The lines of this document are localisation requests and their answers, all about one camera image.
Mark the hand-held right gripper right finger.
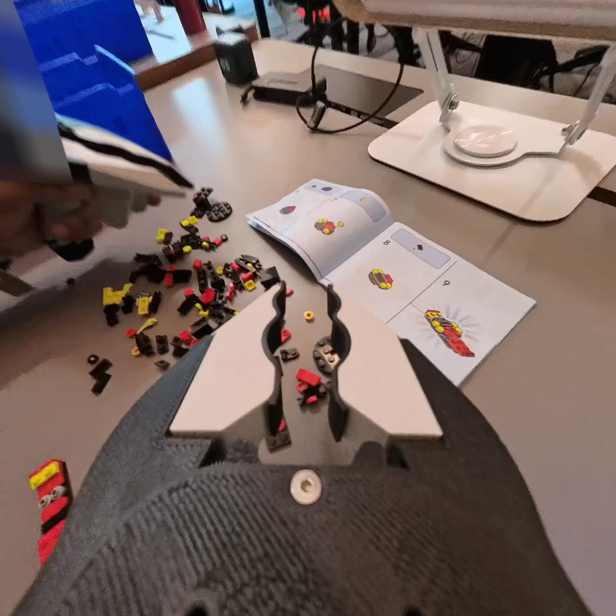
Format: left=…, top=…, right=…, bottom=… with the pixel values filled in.
left=326, top=284, right=443, bottom=455

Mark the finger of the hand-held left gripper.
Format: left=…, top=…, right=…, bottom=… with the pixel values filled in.
left=63, top=140, right=193, bottom=227
left=55, top=115, right=194, bottom=188

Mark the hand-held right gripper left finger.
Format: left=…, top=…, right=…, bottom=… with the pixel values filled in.
left=168, top=281, right=289, bottom=453

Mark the red yellow black lego assembly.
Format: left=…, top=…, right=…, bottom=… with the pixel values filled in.
left=28, top=458, right=73, bottom=566

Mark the red and black lego subassembly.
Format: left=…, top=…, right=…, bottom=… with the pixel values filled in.
left=295, top=368, right=330, bottom=406

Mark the pile of loose lego pieces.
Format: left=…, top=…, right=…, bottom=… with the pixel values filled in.
left=87, top=185, right=294, bottom=396

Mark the lego instruction booklet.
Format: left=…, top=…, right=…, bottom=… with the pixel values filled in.
left=246, top=178, right=537, bottom=387

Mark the person's left hand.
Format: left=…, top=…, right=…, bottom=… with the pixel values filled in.
left=0, top=180, right=104, bottom=258

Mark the blue plastic bin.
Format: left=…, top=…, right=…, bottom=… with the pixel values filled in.
left=14, top=0, right=174, bottom=162

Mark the black plate with red tile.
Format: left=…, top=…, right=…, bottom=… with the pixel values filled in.
left=266, top=418, right=292, bottom=452

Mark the dark red cylinder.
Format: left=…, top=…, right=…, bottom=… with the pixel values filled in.
left=173, top=0, right=208, bottom=35

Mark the black box device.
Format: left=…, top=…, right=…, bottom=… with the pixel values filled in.
left=214, top=31, right=259, bottom=85

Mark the black power adapter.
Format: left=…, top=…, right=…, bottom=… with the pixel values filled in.
left=250, top=72, right=328, bottom=104

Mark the black cable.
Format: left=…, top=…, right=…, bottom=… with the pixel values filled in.
left=295, top=29, right=407, bottom=135

